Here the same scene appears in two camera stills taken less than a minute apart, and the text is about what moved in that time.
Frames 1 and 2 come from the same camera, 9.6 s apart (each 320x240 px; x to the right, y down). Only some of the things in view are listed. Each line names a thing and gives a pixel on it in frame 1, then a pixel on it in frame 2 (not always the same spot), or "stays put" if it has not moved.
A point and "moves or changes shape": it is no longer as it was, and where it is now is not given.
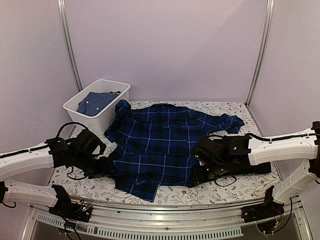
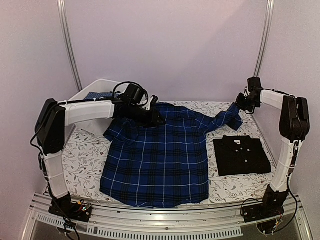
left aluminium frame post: x=62 y=11 stays put
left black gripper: x=104 y=169 to x=152 y=121
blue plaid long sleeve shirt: x=154 y=144 moves or changes shape
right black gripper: x=198 y=176 to x=238 y=103
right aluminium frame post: x=270 y=8 stays put
